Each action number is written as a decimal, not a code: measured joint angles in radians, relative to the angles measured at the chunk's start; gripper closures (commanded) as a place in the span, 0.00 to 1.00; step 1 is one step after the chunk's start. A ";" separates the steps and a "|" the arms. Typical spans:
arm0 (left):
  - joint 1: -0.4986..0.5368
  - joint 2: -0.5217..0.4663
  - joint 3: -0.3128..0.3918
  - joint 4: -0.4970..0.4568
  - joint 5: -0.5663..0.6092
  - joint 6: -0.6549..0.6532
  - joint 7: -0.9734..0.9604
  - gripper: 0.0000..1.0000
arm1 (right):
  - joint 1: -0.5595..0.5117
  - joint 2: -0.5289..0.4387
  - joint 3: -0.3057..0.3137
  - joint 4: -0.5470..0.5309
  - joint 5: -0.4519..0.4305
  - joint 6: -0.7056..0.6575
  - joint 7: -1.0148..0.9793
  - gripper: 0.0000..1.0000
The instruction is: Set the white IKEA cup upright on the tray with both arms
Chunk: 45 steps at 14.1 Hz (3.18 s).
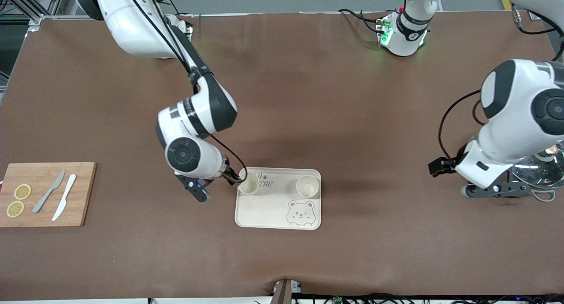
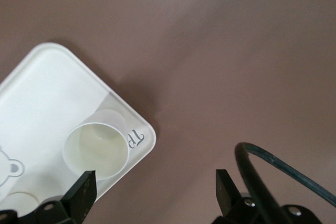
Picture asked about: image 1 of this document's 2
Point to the grey plastic knife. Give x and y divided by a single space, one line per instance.
48 193

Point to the cream tray with bear print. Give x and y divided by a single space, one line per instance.
264 216

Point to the yellow lemon slice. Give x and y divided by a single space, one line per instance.
15 209
23 191

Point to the white plastic cup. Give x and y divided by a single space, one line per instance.
307 187
250 187

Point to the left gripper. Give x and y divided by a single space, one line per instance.
440 166

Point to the aluminium frame profile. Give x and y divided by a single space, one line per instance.
35 23

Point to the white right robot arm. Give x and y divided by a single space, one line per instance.
132 26

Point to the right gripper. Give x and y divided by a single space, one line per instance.
232 175

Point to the glass pot lid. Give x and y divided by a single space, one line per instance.
546 172

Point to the white plastic knife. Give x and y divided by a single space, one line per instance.
65 196

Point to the bamboo cutting board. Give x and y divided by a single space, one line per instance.
79 207

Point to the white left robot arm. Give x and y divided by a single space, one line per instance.
515 119

